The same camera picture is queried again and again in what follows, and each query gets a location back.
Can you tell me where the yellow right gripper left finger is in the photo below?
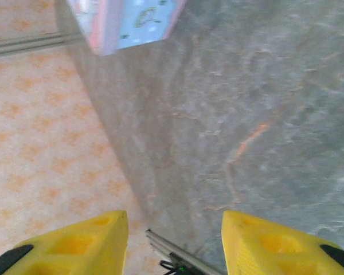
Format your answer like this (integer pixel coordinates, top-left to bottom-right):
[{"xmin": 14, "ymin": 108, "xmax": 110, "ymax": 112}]
[{"xmin": 0, "ymin": 210, "xmax": 130, "ymax": 275}]

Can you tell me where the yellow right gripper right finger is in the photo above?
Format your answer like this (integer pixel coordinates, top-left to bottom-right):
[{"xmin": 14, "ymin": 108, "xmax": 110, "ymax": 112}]
[{"xmin": 221, "ymin": 210, "xmax": 344, "ymax": 275}]

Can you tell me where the blue pink cartoon tin box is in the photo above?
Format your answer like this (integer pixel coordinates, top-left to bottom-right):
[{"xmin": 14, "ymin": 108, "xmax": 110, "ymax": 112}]
[{"xmin": 65, "ymin": 0, "xmax": 187, "ymax": 57}]

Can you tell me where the narrow aluminium frame rail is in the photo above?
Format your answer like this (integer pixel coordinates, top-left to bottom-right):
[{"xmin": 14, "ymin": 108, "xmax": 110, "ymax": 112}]
[{"xmin": 145, "ymin": 228, "xmax": 228, "ymax": 275}]

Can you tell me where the thin black cable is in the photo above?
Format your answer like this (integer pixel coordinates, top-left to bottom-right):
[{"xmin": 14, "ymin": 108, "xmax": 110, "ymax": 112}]
[{"xmin": 159, "ymin": 253, "xmax": 190, "ymax": 275}]

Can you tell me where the aluminium corner post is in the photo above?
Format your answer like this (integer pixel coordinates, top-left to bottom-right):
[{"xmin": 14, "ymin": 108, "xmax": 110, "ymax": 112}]
[{"xmin": 0, "ymin": 30, "xmax": 85, "ymax": 58}]

